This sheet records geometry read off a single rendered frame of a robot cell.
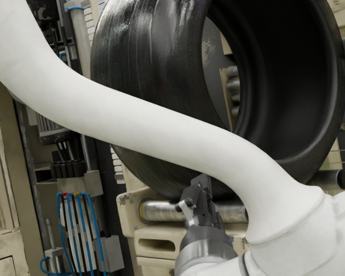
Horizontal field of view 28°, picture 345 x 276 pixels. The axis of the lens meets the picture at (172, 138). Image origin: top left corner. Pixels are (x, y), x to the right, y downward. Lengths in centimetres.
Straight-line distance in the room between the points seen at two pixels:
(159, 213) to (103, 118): 75
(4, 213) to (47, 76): 99
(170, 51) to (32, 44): 50
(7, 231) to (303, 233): 107
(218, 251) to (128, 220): 66
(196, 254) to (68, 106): 26
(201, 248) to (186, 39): 47
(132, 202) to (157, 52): 42
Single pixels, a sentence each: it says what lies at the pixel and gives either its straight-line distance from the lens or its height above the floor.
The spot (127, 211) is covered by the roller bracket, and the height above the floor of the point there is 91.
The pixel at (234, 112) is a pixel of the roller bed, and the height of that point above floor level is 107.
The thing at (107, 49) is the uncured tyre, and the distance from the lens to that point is 135.
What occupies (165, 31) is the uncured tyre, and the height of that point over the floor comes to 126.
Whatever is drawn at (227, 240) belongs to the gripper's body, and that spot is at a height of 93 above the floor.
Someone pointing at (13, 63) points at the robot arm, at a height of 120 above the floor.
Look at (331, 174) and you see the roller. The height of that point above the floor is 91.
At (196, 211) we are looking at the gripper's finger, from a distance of 103.
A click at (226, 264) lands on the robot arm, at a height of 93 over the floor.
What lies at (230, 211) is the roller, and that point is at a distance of 132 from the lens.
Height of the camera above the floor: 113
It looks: 3 degrees down
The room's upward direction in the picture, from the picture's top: 11 degrees counter-clockwise
